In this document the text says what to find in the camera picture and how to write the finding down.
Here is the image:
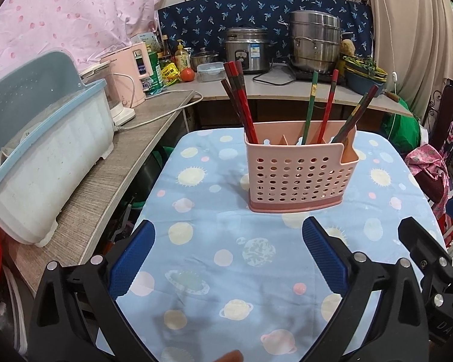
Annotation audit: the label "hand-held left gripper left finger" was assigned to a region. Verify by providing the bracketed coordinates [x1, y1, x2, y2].
[28, 219, 156, 362]

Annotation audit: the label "white carton box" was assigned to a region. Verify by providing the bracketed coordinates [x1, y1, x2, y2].
[130, 33, 159, 52]

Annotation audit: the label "black power cable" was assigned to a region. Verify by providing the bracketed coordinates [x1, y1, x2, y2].
[252, 62, 300, 84]

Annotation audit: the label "stacked blue basins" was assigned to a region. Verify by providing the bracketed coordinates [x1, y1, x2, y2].
[343, 56, 388, 95]

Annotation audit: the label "white kitchen appliance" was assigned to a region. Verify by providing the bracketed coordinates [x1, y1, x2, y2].
[79, 62, 136, 126]

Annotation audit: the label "pink dotted cloth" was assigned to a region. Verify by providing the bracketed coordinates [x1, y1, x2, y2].
[0, 0, 174, 95]

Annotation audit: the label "dark red patterned chopstick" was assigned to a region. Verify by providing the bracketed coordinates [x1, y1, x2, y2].
[319, 69, 339, 144]

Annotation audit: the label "yellow pump bottle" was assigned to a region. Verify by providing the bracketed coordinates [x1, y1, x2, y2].
[175, 40, 191, 70]

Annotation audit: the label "navy leaf print cloth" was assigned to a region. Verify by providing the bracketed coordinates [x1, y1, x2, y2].
[158, 0, 374, 80]

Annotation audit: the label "white power cable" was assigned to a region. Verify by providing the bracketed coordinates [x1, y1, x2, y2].
[113, 90, 198, 133]

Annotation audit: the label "grey wooden counter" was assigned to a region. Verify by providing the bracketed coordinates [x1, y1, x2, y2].
[2, 79, 414, 295]

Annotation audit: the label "pink floral cloth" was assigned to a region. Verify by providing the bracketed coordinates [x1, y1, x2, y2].
[405, 143, 453, 215]

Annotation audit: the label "brown lumpy root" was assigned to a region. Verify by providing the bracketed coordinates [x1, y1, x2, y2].
[340, 38, 358, 58]

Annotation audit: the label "blue planet print tablecloth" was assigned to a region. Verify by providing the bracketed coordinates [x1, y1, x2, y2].
[130, 130, 448, 362]

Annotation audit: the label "white cord with switch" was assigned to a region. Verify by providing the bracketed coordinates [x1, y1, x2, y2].
[377, 0, 401, 121]

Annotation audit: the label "green bag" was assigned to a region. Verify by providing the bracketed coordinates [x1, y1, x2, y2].
[390, 102, 426, 152]

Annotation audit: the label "green can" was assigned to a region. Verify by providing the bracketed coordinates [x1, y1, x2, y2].
[146, 51, 163, 95]

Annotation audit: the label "small lidded steel pot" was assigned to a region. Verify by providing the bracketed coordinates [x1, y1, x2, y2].
[190, 48, 220, 69]

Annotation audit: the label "black induction cooker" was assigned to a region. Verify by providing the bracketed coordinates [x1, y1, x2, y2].
[287, 68, 348, 84]

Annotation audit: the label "pink electric kettle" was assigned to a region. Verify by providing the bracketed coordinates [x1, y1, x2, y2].
[100, 42, 149, 108]

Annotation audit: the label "white dish drainer box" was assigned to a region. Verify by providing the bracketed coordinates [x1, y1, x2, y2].
[0, 50, 116, 248]

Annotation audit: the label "person's left hand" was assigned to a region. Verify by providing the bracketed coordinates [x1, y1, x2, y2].
[211, 350, 244, 362]

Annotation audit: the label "clear food container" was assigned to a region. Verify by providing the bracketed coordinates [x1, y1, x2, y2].
[196, 62, 226, 83]

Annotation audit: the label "dark metal chair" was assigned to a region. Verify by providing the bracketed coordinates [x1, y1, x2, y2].
[428, 85, 453, 152]

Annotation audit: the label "dark brown chopstick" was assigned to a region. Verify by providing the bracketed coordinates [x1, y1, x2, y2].
[220, 78, 250, 132]
[338, 85, 380, 144]

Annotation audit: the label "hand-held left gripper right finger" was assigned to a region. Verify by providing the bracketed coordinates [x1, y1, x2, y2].
[302, 217, 431, 362]

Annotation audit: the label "steel steamer pot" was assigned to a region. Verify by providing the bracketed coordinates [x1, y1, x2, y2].
[289, 11, 344, 74]

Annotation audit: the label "beige curtain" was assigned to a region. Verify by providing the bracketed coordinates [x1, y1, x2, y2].
[366, 0, 453, 121]

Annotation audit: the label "steel rice cooker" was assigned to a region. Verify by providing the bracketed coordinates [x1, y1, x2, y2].
[223, 27, 271, 75]

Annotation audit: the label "pink perforated utensil basket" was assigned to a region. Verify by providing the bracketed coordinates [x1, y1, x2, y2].
[245, 120, 360, 213]

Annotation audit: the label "maroon chopstick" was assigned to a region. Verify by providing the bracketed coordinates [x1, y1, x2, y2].
[236, 61, 254, 129]

